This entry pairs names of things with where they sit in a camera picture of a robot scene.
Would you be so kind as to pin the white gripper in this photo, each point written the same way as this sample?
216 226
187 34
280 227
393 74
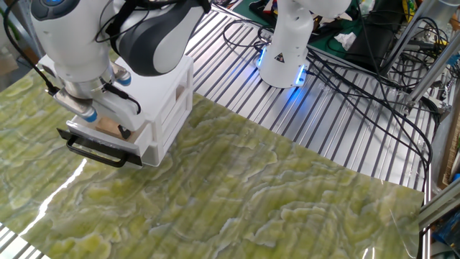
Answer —
118 111

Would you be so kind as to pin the light wooden cube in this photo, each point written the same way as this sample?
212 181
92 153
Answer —
108 127

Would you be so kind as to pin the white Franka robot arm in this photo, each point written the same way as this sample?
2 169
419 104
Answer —
72 43

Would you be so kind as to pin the silver wrist box blue cap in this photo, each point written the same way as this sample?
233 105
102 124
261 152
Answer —
73 104
120 73

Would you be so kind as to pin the green marble pattern mat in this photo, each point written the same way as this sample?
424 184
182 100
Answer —
233 198

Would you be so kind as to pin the green desk mat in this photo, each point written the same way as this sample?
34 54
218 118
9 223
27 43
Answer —
244 9

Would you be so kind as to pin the crumpled white tissue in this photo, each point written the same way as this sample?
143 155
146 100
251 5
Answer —
345 40

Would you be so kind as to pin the black case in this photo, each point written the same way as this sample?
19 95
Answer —
373 39

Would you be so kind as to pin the yellow tool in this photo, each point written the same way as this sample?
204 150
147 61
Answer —
409 11

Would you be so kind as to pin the brown woven board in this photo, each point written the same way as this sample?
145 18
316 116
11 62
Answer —
453 154

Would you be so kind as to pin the blue plastic item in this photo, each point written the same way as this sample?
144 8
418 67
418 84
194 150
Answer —
449 230

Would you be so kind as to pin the aluminium post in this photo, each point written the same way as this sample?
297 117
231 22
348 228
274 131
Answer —
431 77
413 30

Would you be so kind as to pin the aluminium frame rail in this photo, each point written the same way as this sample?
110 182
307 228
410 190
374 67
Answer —
442 208

